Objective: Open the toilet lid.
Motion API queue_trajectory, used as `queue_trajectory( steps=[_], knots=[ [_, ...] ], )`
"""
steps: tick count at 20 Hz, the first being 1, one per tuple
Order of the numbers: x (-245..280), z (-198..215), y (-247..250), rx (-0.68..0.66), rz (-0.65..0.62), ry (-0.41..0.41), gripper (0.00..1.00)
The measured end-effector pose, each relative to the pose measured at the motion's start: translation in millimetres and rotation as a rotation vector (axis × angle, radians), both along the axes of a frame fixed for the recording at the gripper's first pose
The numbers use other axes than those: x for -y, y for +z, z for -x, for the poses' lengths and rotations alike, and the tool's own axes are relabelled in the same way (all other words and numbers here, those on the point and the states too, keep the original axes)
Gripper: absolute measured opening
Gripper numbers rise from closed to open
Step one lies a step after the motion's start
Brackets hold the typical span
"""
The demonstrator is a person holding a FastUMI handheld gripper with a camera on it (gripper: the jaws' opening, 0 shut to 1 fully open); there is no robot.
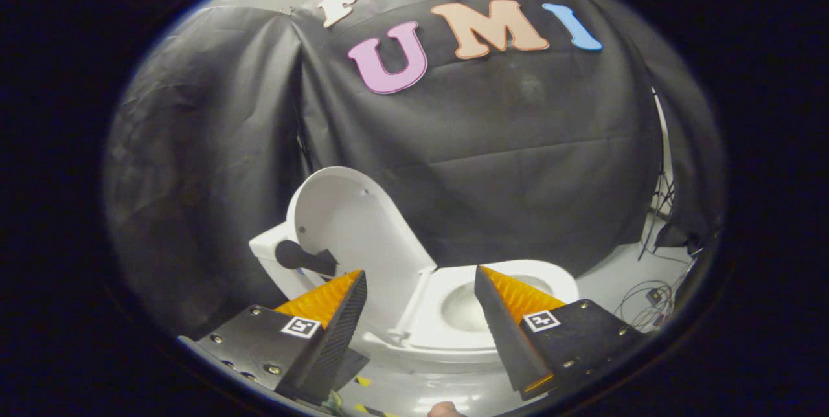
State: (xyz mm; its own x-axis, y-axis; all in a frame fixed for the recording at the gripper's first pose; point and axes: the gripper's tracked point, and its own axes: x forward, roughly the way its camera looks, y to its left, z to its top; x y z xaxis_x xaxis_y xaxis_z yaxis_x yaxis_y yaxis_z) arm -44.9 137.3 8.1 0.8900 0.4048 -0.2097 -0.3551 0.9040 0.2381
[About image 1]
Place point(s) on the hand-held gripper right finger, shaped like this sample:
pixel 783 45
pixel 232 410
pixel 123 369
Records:
pixel 505 333

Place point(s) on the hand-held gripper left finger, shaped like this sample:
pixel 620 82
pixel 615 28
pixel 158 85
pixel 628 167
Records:
pixel 337 339

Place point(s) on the black lid grip tab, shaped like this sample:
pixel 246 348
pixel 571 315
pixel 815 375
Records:
pixel 298 256

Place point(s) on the white toilet lid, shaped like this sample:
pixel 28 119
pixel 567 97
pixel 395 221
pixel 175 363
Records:
pixel 363 229

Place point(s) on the white toilet seat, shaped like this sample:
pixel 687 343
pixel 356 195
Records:
pixel 424 326

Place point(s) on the white toilet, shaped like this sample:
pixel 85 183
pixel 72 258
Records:
pixel 265 252

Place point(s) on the black power adapter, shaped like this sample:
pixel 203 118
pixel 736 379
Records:
pixel 655 296

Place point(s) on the black backdrop cloth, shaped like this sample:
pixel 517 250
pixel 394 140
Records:
pixel 486 145

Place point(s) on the black tripod stand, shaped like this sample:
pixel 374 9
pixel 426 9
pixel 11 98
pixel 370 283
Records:
pixel 662 200

